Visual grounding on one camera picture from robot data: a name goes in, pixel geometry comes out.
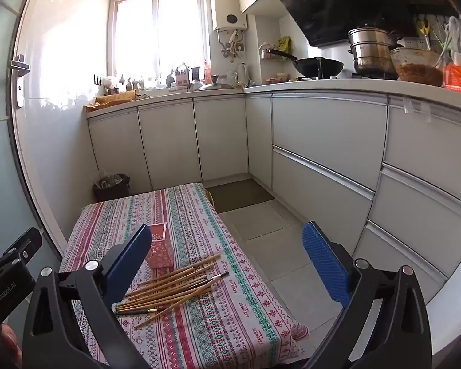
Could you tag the condiment basket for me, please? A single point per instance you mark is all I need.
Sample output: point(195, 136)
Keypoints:
point(179, 77)

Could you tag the black range hood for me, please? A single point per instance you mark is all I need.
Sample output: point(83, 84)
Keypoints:
point(342, 4)

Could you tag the yellow cloth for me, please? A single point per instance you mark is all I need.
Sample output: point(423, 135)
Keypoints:
point(115, 98)

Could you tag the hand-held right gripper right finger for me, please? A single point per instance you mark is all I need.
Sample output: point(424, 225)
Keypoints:
point(324, 261)

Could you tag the black wall hooks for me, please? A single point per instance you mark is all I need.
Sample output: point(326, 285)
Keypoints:
point(98, 79)

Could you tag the yellow packet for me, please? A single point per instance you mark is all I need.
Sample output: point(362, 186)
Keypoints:
point(285, 44)

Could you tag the window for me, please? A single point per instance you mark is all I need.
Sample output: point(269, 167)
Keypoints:
point(138, 34)

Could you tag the orange packet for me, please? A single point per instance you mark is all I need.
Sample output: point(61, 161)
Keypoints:
point(455, 77)

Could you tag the yellow scissors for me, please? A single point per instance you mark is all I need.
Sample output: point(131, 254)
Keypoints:
point(423, 30)

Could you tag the glass bowl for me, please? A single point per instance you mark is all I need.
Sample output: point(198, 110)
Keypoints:
point(418, 71)

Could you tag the brown floor mat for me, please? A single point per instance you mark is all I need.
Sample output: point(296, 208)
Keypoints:
point(238, 196)

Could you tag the black wok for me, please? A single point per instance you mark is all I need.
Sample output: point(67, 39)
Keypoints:
point(319, 67)

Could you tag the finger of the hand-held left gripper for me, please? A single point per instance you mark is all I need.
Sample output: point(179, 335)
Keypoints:
point(23, 244)

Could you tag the steel pot lid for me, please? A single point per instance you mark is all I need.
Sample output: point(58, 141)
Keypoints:
point(215, 86)

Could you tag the steel steamer pot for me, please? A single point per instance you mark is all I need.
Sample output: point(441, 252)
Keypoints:
point(370, 50)

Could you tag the white water heater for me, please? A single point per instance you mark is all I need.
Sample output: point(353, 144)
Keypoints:
point(228, 7)

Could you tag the patterned tablecloth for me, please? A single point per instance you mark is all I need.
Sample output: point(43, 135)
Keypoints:
point(223, 307)

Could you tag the pile of wooden chopsticks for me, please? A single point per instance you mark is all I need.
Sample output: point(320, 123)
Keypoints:
point(169, 280)

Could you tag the black trash bin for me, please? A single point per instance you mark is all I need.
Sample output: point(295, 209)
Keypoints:
point(115, 192)

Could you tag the pink utensil holder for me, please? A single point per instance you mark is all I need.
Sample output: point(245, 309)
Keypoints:
point(161, 253)

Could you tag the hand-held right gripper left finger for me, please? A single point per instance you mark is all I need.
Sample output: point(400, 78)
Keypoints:
point(132, 261)

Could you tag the white kettle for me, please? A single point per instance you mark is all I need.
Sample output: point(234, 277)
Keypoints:
point(242, 73)

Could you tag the frosted glass door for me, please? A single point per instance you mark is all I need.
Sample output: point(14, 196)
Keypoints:
point(0, 161)

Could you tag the person's left hand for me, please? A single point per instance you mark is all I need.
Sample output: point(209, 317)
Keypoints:
point(8, 342)

